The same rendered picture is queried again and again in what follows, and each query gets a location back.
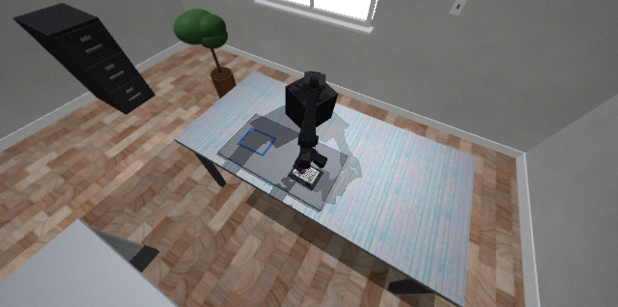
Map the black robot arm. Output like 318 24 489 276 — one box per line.
296 70 328 169

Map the white well plate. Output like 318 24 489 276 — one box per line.
293 167 319 185

